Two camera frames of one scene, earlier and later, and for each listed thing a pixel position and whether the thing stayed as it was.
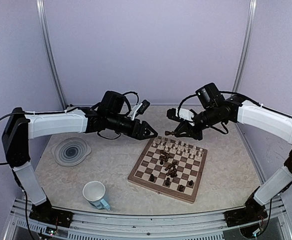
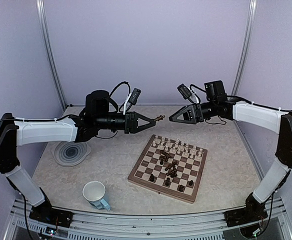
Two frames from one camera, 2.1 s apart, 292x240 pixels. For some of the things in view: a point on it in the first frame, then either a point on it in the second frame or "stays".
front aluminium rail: x=90 y=225 stays
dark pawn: x=167 y=182 stays
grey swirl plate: x=71 y=151 stays
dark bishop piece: x=166 y=133 to x=160 y=117
